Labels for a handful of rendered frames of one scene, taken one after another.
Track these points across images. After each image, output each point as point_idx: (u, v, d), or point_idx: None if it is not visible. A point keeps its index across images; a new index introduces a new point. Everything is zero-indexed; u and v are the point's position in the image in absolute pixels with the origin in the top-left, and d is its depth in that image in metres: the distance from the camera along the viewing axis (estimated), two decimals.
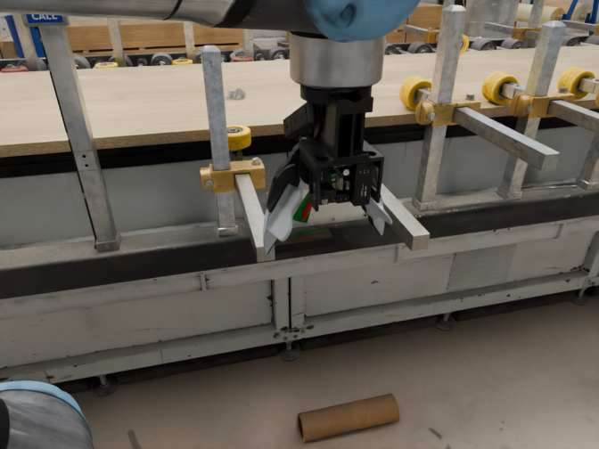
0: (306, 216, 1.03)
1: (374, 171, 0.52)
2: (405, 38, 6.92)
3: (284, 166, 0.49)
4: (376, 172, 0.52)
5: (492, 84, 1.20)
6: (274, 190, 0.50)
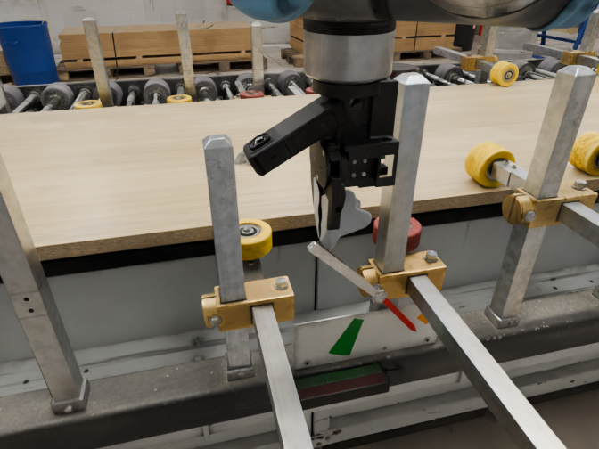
0: (414, 327, 0.75)
1: None
2: (414, 45, 6.63)
3: (340, 192, 0.48)
4: None
5: (586, 150, 0.91)
6: (338, 214, 0.50)
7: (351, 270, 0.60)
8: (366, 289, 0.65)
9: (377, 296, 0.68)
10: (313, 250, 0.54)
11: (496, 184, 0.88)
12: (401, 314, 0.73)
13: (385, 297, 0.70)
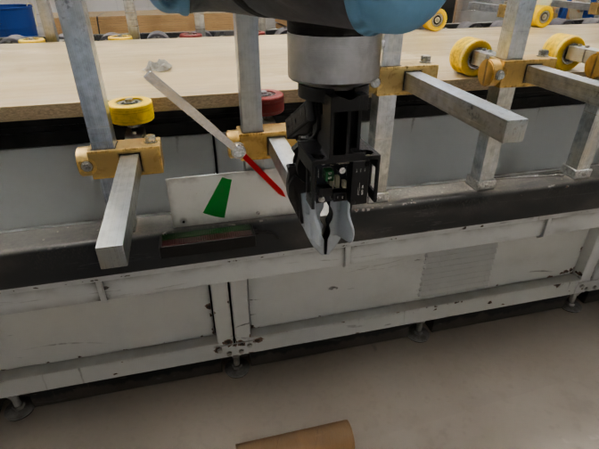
0: (283, 191, 0.84)
1: None
2: None
3: (288, 181, 0.50)
4: None
5: (460, 51, 1.00)
6: (293, 204, 0.52)
7: (198, 111, 0.69)
8: (221, 140, 0.74)
9: (236, 151, 0.76)
10: (149, 79, 0.63)
11: None
12: (266, 176, 0.82)
13: (248, 156, 0.79)
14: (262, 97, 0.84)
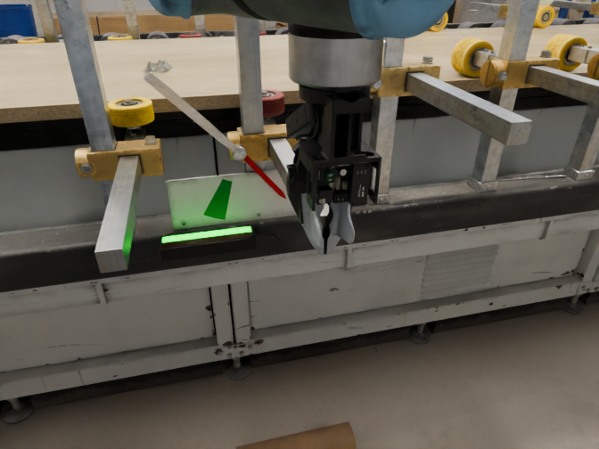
0: (283, 193, 0.83)
1: None
2: None
3: (288, 182, 0.50)
4: None
5: (462, 52, 0.99)
6: (293, 205, 0.52)
7: (198, 113, 0.68)
8: (222, 142, 0.73)
9: (236, 152, 0.76)
10: (149, 80, 0.62)
11: None
12: (267, 178, 0.81)
13: (249, 158, 0.78)
14: (262, 98, 0.84)
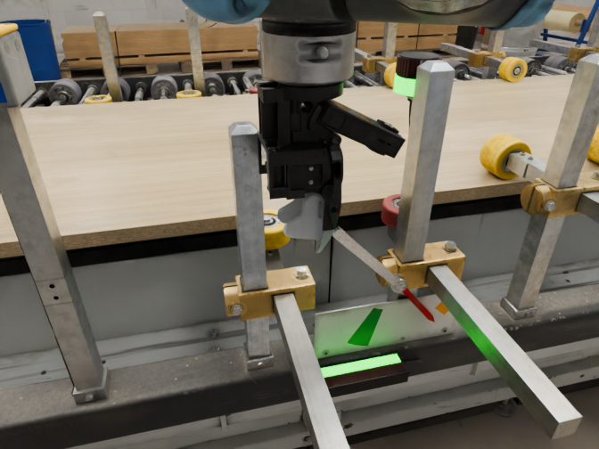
0: (433, 317, 0.76)
1: (329, 208, 0.49)
2: (416, 44, 6.63)
3: None
4: (329, 212, 0.49)
5: None
6: None
7: (373, 257, 0.61)
8: (387, 278, 0.66)
9: (397, 285, 0.68)
10: (337, 235, 0.55)
11: (512, 176, 0.88)
12: (420, 305, 0.73)
13: (406, 287, 0.70)
14: None
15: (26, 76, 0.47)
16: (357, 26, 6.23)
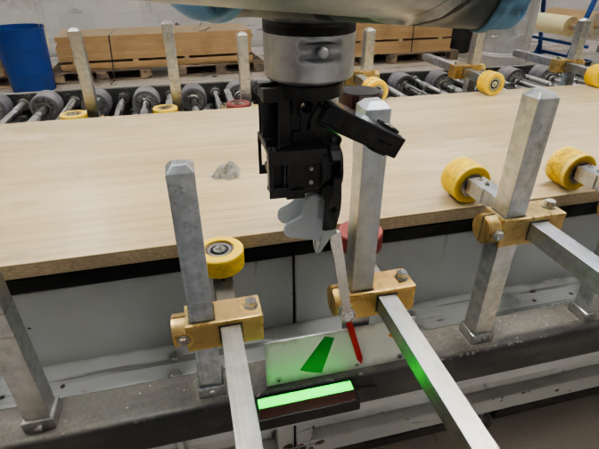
0: (362, 358, 0.76)
1: (329, 208, 0.49)
2: (411, 48, 6.63)
3: None
4: (329, 212, 0.49)
5: (562, 165, 0.92)
6: None
7: (346, 275, 0.61)
8: (343, 303, 0.66)
9: (347, 314, 0.68)
10: (333, 238, 0.54)
11: (471, 200, 0.89)
12: (356, 341, 0.74)
13: (351, 319, 0.71)
14: None
15: None
16: None
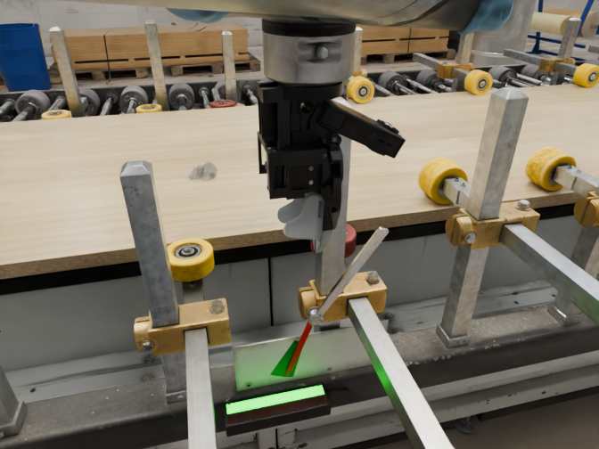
0: (291, 371, 0.73)
1: (328, 209, 0.49)
2: (408, 47, 6.62)
3: None
4: (329, 212, 0.49)
5: (541, 166, 0.90)
6: None
7: (353, 277, 0.61)
8: (325, 303, 0.65)
9: (317, 317, 0.67)
10: (380, 232, 0.56)
11: (449, 201, 0.87)
12: (299, 350, 0.72)
13: (312, 325, 0.69)
14: None
15: None
16: None
